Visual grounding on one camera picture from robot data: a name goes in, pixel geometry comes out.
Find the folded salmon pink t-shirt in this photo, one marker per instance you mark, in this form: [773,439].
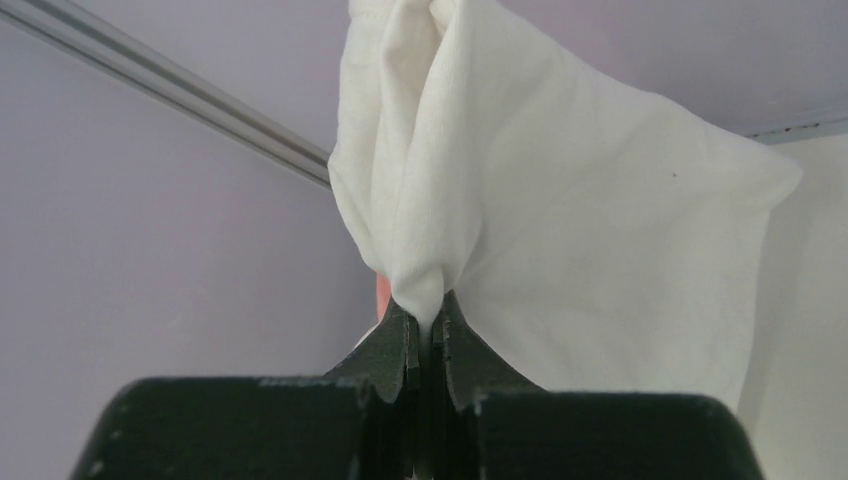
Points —
[383,296]

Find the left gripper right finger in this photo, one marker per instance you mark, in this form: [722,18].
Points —
[488,421]

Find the white t-shirt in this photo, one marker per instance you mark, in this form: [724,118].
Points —
[597,236]

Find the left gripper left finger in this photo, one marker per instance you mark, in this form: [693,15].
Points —
[356,421]

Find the left aluminium frame post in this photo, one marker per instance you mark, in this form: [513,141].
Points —
[85,36]

